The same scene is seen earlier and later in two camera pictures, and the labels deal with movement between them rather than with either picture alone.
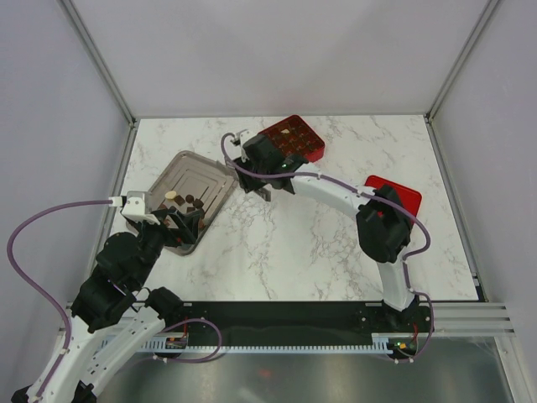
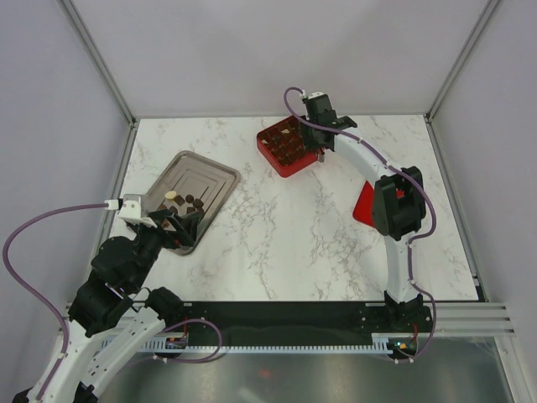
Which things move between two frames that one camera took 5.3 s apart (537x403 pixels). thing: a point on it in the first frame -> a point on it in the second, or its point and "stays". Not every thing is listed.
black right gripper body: (252, 182) -> (308, 133)
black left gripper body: (155, 237) stays
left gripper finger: (175, 219) stays
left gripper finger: (190, 220) stays
